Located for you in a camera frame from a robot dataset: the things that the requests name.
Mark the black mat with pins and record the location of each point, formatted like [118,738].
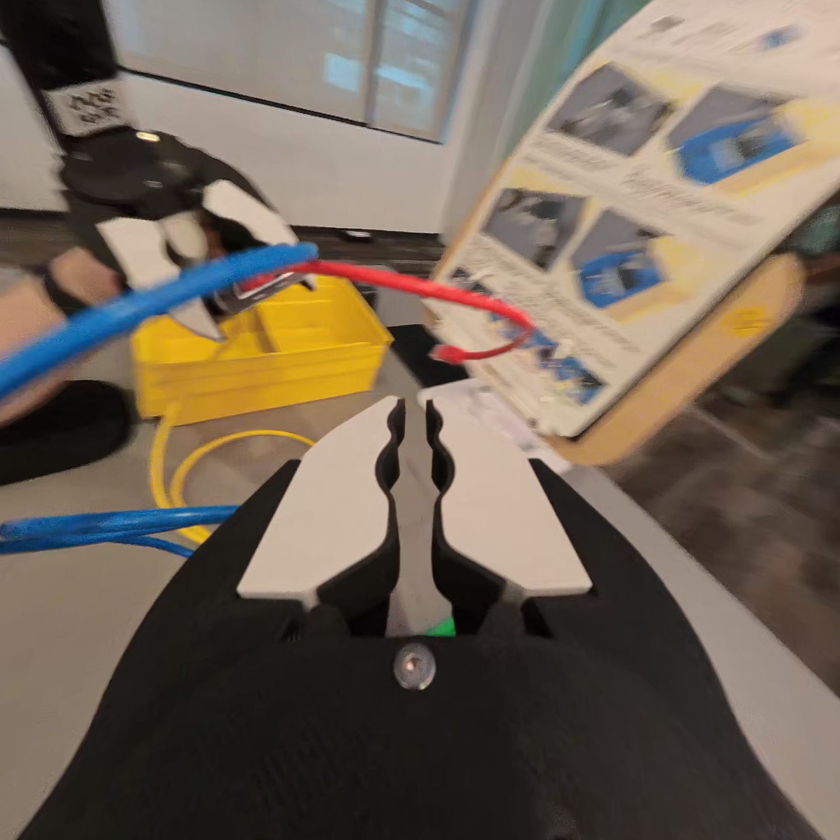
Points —
[426,354]

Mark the printed instruction sheet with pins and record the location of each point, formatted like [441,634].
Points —
[656,216]

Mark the white stand base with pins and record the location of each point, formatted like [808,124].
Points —
[472,407]

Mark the person's left hand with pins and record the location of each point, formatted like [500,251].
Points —
[26,321]

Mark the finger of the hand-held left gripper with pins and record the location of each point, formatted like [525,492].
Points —
[253,213]
[134,253]

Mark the window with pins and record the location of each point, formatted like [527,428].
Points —
[262,46]

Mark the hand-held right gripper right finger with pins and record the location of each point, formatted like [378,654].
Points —
[505,525]

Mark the yellow plastic bin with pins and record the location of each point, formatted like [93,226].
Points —
[308,367]

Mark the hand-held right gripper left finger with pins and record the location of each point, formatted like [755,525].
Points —
[315,525]

